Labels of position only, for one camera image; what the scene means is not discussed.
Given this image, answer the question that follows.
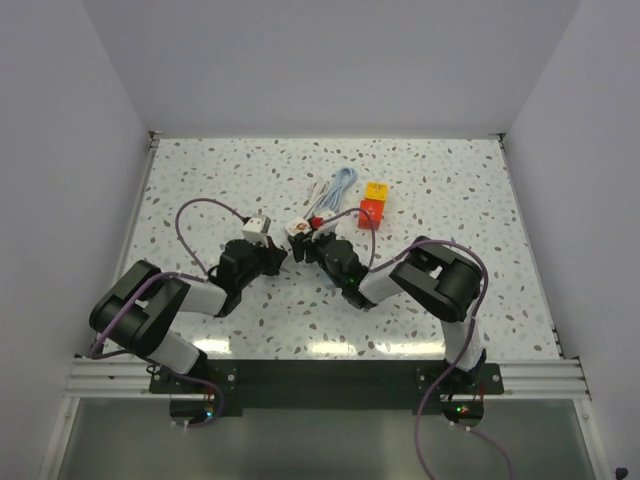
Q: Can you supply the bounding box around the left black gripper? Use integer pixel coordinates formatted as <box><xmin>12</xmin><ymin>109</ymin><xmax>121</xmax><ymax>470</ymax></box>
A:
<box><xmin>237</xmin><ymin>235</ymin><xmax>287</xmax><ymax>290</ymax></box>

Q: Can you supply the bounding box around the white cube plug adapter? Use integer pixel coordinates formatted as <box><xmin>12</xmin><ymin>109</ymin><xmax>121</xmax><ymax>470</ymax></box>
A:
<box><xmin>284</xmin><ymin>216</ymin><xmax>312</xmax><ymax>237</ymax></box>

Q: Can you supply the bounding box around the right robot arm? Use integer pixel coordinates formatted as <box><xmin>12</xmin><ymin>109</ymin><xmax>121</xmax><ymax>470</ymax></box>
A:
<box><xmin>288</xmin><ymin>233</ymin><xmax>489</xmax><ymax>393</ymax></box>

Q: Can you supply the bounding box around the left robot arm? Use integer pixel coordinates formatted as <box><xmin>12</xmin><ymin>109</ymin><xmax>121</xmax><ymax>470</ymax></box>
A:
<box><xmin>89</xmin><ymin>237</ymin><xmax>287</xmax><ymax>392</ymax></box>

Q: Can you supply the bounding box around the red cube plug adapter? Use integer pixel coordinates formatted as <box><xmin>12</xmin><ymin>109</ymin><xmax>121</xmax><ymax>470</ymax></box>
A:
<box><xmin>358</xmin><ymin>198</ymin><xmax>385</xmax><ymax>230</ymax></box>

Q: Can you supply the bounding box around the yellow cube plug adapter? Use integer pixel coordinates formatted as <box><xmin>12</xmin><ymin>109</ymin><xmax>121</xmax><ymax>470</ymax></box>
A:
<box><xmin>364</xmin><ymin>182</ymin><xmax>389</xmax><ymax>203</ymax></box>

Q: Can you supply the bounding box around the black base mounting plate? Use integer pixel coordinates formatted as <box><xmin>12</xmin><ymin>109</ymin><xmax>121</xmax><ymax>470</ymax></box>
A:
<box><xmin>147</xmin><ymin>360</ymin><xmax>505</xmax><ymax>422</ymax></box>

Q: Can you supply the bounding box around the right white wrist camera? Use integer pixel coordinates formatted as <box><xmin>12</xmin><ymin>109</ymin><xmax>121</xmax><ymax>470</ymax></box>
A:
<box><xmin>309</xmin><ymin>209</ymin><xmax>340</xmax><ymax>234</ymax></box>

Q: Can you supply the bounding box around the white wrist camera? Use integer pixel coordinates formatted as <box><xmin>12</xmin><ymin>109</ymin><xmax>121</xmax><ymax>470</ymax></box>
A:
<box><xmin>309</xmin><ymin>209</ymin><xmax>340</xmax><ymax>234</ymax></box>
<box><xmin>241</xmin><ymin>215</ymin><xmax>271</xmax><ymax>247</ymax></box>

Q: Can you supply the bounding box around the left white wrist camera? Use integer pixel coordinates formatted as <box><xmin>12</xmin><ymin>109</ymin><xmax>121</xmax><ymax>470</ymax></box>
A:
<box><xmin>241</xmin><ymin>215</ymin><xmax>271</xmax><ymax>247</ymax></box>

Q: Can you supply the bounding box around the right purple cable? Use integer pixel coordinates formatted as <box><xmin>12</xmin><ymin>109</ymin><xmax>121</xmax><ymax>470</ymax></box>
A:
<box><xmin>312</xmin><ymin>208</ymin><xmax>516</xmax><ymax>480</ymax></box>

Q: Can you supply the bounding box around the white power cord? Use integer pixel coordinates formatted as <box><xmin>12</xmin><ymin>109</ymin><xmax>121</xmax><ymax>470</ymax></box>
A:
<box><xmin>302</xmin><ymin>180</ymin><xmax>329</xmax><ymax>219</ymax></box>

